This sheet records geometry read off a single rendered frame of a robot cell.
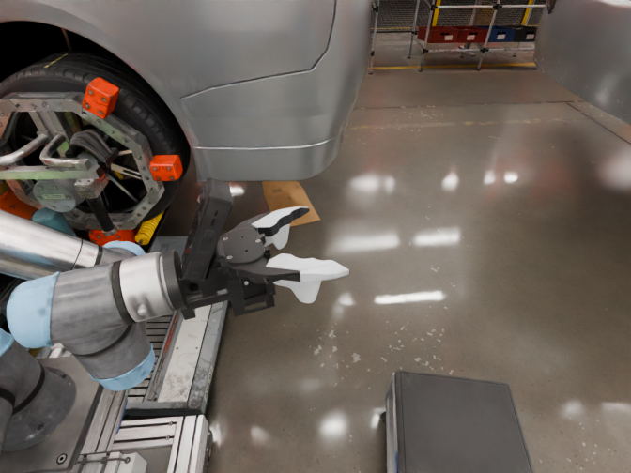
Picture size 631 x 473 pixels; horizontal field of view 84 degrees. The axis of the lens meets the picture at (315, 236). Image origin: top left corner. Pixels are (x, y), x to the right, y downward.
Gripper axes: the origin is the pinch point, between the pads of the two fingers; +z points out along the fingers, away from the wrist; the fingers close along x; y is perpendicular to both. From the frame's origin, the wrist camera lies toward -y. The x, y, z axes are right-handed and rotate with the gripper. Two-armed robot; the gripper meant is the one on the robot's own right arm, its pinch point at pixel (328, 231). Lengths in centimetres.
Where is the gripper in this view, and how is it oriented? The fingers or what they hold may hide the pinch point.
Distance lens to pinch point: 45.1
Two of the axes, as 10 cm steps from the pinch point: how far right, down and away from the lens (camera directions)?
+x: 3.2, 5.3, -7.8
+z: 9.5, -2.2, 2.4
